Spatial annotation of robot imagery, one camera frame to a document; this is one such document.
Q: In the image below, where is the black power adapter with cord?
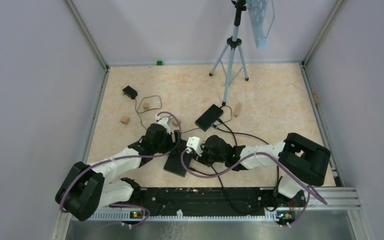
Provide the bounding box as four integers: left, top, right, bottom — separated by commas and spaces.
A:
122, 85, 233, 135

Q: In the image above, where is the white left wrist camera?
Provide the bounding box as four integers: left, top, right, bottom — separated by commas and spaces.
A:
155, 114, 175, 134

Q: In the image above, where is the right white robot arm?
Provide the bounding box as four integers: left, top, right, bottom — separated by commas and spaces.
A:
186, 132, 331, 206

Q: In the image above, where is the long wooden block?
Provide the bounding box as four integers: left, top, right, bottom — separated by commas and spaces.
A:
233, 102, 242, 118

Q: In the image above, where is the wooden cube near switch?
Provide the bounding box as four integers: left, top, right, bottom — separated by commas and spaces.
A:
171, 118, 181, 128

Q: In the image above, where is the perforated white panel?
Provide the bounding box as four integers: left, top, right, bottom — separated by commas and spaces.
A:
246, 0, 276, 50

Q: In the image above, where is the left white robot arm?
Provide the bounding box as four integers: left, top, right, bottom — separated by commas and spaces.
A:
55, 123, 182, 221

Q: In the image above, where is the black network switch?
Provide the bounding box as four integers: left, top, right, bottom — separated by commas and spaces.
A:
163, 146, 194, 178
195, 104, 224, 132

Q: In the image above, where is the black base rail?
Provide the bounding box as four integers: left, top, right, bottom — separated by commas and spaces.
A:
133, 187, 306, 217

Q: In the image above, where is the wooden block on frame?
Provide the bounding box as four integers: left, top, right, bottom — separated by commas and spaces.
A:
311, 91, 320, 106

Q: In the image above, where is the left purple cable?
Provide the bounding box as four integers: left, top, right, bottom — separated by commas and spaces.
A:
59, 111, 182, 229

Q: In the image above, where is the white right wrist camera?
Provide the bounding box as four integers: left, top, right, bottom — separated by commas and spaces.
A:
186, 136, 205, 157

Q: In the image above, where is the silver camera tripod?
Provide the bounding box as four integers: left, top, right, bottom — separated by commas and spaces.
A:
208, 0, 250, 107

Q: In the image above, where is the wooden cube by cord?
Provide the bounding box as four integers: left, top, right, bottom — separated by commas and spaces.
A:
120, 115, 131, 125

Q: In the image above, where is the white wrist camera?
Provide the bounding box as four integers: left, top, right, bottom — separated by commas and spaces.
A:
186, 136, 205, 157
155, 114, 175, 134

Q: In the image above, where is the wooden cube near adapter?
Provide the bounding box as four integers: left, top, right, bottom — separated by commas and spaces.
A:
142, 102, 150, 110

